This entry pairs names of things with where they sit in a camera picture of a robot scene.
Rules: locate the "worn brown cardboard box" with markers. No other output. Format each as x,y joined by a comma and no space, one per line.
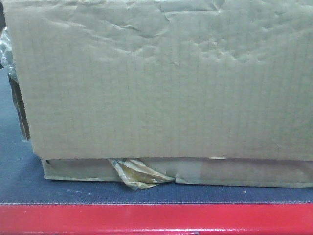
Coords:
214,92

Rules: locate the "red metal shelf edge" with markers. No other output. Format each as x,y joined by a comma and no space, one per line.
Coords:
184,219

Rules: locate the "crumpled clear plastic bag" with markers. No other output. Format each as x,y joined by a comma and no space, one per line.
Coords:
6,56

